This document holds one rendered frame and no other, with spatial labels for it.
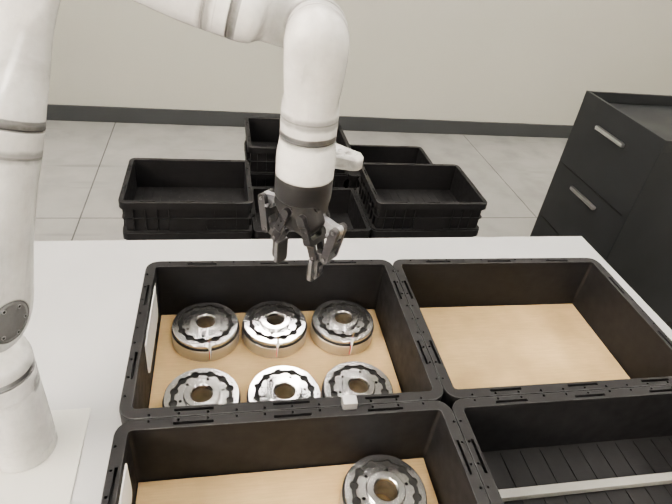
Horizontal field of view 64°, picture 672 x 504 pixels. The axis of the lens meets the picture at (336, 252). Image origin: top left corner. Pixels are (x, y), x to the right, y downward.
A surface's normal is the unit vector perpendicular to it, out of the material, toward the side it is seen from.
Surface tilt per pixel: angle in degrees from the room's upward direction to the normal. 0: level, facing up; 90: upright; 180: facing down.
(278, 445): 90
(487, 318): 0
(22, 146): 87
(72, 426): 1
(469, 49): 90
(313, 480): 0
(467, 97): 90
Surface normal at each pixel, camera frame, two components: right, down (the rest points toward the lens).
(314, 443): 0.17, 0.58
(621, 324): -0.98, 0.00
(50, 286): 0.11, -0.81
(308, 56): -0.11, 0.73
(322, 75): 0.13, 0.80
